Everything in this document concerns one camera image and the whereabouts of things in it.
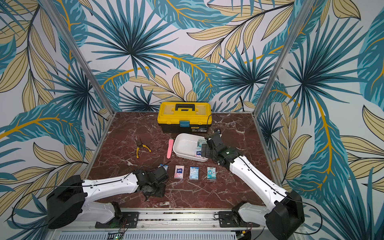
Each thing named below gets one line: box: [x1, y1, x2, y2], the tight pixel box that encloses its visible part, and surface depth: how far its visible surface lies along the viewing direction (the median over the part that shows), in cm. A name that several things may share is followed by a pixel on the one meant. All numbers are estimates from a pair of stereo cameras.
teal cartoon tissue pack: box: [207, 167, 217, 180], surface depth 89 cm
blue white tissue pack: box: [189, 166, 199, 180], surface depth 88 cm
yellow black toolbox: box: [157, 101, 213, 133], surface depth 99 cm
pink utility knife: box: [167, 137, 174, 159], surface depth 102 cm
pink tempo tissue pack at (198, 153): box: [194, 150, 202, 158], surface depth 97 cm
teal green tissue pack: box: [197, 139, 208, 148], surface depth 100 cm
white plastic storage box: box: [173, 133, 209, 163], surface depth 100 cm
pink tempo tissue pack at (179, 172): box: [174, 165, 185, 179], surface depth 89 cm
